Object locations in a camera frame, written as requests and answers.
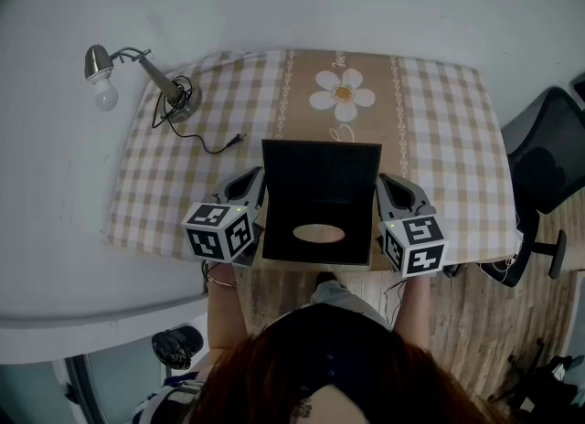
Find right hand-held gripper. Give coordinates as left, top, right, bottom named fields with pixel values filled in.
left=375, top=172, right=451, bottom=281

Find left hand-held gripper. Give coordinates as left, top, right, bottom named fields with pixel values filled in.
left=181, top=165, right=267, bottom=270

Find black tissue box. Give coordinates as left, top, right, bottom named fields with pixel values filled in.
left=261, top=138, right=383, bottom=269

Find person's left forearm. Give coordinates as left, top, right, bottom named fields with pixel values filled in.
left=205, top=262, right=248, bottom=368

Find person's right forearm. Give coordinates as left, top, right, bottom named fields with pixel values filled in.
left=395, top=275, right=433, bottom=350

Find checkered flower tablecloth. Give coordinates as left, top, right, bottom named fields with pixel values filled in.
left=105, top=49, right=525, bottom=272

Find person's light trousers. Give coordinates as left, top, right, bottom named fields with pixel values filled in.
left=309, top=280, right=389, bottom=330

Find metal desk lamp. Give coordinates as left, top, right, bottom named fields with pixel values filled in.
left=83, top=44, right=203, bottom=123

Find black mesh office chair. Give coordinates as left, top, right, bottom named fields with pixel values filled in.
left=479, top=72, right=585, bottom=287

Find person's dark top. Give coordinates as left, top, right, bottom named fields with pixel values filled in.
left=249, top=303, right=399, bottom=414

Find striped bag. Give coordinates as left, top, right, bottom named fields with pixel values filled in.
left=132, top=374, right=207, bottom=424

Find black wheeled chair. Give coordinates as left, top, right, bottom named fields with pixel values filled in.
left=486, top=337, right=585, bottom=419

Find black lamp cable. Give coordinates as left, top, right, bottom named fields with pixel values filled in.
left=150, top=75, right=249, bottom=155

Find thin wrist bracelet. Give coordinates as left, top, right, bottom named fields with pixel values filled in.
left=205, top=270, right=239, bottom=289

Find dark window frame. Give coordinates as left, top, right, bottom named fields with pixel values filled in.
left=63, top=353, right=170, bottom=424

